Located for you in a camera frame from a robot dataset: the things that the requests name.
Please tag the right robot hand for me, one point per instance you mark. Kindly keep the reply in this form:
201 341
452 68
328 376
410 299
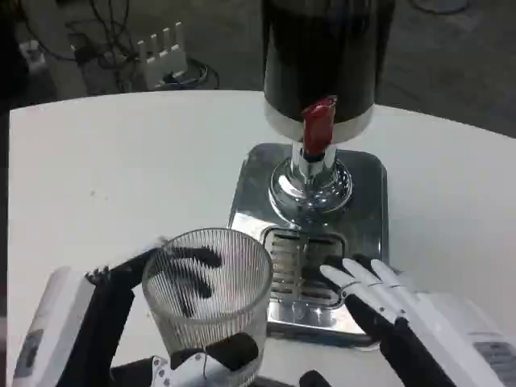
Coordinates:
439 334

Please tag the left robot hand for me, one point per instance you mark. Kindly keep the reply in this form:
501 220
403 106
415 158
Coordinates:
101 306

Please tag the clear ribbed glass cup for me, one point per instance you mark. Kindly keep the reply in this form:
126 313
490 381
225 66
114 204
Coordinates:
209 322

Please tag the steel drip tray base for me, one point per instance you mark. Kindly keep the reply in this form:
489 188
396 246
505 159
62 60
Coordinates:
363 217

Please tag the steel drip grid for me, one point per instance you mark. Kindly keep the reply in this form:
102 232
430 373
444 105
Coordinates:
286 266

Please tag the red tap lever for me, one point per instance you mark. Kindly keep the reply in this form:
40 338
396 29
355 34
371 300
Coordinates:
319 125

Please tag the white router with antennas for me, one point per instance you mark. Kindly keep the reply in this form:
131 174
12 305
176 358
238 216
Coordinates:
163 60

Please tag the black drink dispenser steel stand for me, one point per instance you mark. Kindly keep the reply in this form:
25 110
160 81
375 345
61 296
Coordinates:
322 52

